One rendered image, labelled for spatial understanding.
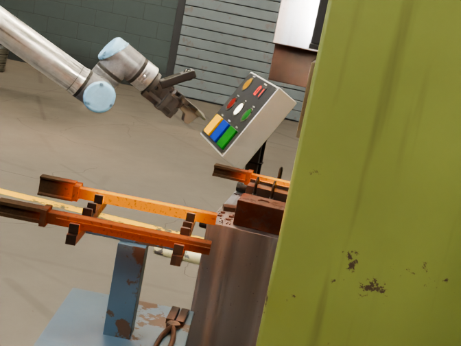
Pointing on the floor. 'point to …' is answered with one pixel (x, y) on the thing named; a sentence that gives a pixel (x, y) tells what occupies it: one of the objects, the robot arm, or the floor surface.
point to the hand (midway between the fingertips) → (203, 115)
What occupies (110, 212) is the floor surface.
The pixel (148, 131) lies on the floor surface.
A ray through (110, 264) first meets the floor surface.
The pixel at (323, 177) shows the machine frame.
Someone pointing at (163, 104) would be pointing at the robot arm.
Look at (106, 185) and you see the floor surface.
